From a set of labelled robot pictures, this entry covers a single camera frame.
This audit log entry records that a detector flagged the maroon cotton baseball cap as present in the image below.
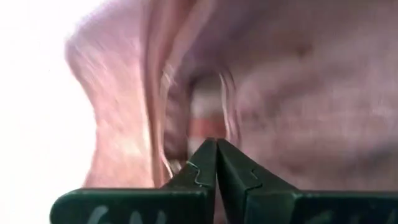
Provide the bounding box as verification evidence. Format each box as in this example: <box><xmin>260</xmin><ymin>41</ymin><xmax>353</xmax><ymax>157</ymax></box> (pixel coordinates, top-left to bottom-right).
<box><xmin>64</xmin><ymin>0</ymin><xmax>398</xmax><ymax>224</ymax></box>

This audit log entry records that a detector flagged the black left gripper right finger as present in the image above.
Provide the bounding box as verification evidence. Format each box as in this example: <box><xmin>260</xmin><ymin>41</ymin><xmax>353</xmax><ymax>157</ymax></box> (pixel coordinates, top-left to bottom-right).
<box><xmin>216</xmin><ymin>138</ymin><xmax>398</xmax><ymax>224</ymax></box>

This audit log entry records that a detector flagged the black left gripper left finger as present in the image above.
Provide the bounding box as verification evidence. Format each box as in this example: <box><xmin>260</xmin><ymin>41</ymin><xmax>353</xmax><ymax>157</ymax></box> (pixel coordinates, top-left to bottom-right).
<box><xmin>49</xmin><ymin>138</ymin><xmax>218</xmax><ymax>224</ymax></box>

